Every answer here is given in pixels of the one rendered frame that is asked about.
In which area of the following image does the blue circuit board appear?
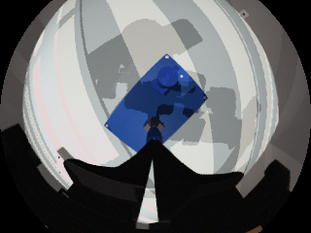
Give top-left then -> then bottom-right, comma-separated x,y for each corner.
104,54 -> 207,152

